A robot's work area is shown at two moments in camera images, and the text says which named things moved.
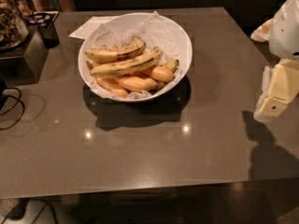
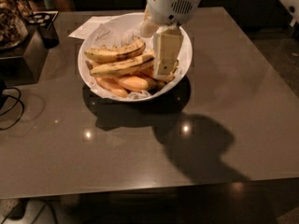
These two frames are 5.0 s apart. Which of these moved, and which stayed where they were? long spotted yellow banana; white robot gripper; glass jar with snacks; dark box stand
Moved: white robot gripper
Stayed: glass jar with snacks; dark box stand; long spotted yellow banana
